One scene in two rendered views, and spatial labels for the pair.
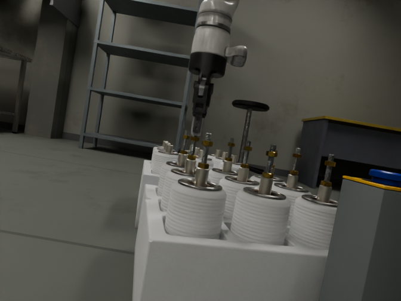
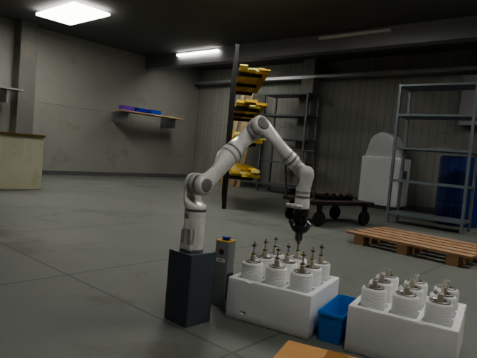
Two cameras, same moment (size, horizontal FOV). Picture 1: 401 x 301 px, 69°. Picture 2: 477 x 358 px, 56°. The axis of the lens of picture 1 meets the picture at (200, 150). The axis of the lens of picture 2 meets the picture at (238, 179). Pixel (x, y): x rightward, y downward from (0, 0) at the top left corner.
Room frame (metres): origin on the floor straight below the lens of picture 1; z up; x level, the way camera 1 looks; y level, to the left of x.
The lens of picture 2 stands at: (1.79, -1.82, 0.73)
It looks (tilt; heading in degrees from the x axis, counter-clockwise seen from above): 3 degrees down; 131
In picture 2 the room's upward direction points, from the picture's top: 5 degrees clockwise
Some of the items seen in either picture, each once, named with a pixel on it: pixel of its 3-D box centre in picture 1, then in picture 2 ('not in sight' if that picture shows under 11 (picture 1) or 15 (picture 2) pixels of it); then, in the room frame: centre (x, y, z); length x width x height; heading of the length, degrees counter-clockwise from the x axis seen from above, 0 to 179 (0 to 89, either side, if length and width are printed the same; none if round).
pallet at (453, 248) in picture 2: not in sight; (419, 244); (0.41, 2.31, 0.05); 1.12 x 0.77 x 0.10; 174
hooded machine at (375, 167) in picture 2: not in sight; (386, 170); (-1.43, 5.71, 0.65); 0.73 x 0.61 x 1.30; 0
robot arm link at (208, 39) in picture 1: (220, 43); (299, 202); (0.61, 0.00, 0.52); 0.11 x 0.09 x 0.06; 88
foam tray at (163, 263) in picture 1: (228, 252); (284, 295); (0.63, -0.10, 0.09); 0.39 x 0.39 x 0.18; 12
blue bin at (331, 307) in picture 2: not in sight; (339, 318); (0.90, -0.06, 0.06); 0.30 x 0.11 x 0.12; 102
